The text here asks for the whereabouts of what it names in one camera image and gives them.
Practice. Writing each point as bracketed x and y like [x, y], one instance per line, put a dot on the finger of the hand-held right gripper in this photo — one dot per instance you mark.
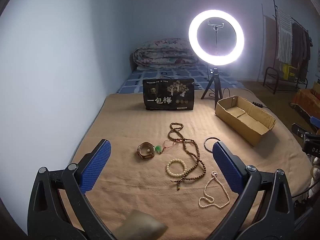
[301, 130]
[315, 121]

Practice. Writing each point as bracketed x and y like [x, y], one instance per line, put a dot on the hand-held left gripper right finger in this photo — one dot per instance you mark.
[227, 170]

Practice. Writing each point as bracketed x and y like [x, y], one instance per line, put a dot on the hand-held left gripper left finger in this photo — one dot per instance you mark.
[96, 165]

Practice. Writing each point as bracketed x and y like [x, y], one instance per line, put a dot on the dark bangle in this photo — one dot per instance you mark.
[205, 143]

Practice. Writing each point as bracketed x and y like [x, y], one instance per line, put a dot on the cardboard box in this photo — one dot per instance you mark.
[250, 130]

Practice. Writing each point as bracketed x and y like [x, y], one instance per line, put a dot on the orange patterned cloth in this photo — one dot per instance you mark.
[305, 102]

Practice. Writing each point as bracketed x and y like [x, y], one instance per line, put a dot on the yellow box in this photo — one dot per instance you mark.
[288, 71]

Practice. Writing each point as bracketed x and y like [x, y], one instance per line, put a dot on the black shoe rack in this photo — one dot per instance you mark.
[268, 80]

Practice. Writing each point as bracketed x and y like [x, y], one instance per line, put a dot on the blurry beige object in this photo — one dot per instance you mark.
[142, 226]

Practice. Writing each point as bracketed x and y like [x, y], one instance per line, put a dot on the dark hanging garments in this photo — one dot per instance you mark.
[300, 45]

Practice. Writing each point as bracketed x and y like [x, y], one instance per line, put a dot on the black tripod stand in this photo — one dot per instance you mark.
[215, 80]

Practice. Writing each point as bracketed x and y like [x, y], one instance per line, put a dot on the striped white hanging cloth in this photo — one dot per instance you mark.
[283, 35]

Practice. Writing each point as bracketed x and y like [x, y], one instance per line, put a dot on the blue patterned bed sheet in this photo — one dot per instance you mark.
[140, 80]

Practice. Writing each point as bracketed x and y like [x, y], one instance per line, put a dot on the black snack bag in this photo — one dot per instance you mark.
[167, 92]

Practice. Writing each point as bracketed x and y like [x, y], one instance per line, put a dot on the black clothes rack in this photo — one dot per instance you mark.
[275, 5]

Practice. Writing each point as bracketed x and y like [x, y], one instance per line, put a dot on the folded floral quilt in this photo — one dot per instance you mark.
[162, 52]

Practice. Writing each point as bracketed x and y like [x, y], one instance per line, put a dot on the phone holder clip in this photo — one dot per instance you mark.
[215, 25]

